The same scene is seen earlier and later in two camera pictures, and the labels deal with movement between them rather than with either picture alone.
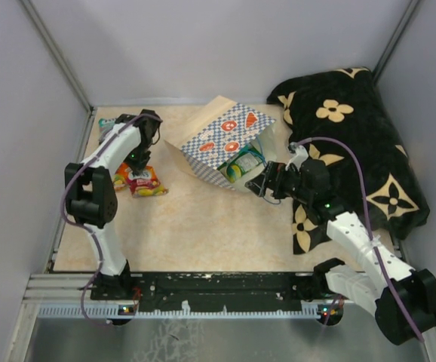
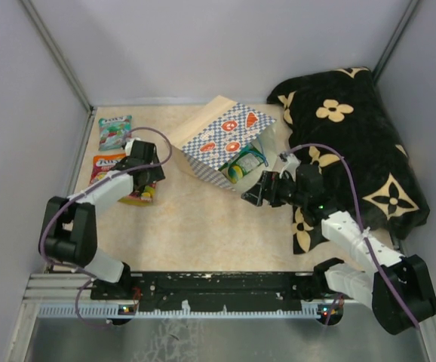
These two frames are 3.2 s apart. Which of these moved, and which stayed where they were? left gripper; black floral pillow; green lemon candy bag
Moved: left gripper
Stayed: green lemon candy bag; black floral pillow
